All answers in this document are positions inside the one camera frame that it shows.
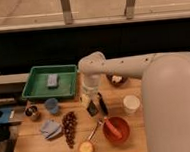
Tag yellow apple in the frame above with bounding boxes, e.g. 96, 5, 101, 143
78, 140, 94, 152

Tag orange carrot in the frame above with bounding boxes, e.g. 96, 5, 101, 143
106, 121, 122, 139

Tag bunch of red grapes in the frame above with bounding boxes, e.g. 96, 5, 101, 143
62, 112, 77, 149

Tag blue cloth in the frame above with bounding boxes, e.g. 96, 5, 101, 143
40, 120, 62, 140

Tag white paper cup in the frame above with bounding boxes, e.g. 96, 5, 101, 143
123, 95, 140, 115

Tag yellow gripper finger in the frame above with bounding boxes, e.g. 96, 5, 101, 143
79, 93, 91, 107

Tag blue plastic cup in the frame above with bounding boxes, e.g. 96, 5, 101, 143
45, 98, 59, 114

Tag banana pieces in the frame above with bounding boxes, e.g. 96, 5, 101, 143
111, 75, 123, 84

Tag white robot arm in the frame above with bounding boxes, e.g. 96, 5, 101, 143
78, 51, 190, 152

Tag green plastic tray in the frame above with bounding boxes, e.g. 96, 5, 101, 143
22, 64, 77, 100

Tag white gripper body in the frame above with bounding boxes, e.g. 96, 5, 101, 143
81, 74, 101, 95

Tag small metal cup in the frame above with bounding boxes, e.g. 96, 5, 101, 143
24, 106, 40, 121

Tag dark red bowl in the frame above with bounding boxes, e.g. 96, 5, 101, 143
107, 75, 127, 87

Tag blue sponge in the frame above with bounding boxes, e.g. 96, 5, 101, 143
47, 74, 59, 88

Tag black handled knife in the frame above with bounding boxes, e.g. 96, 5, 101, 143
97, 92, 109, 117

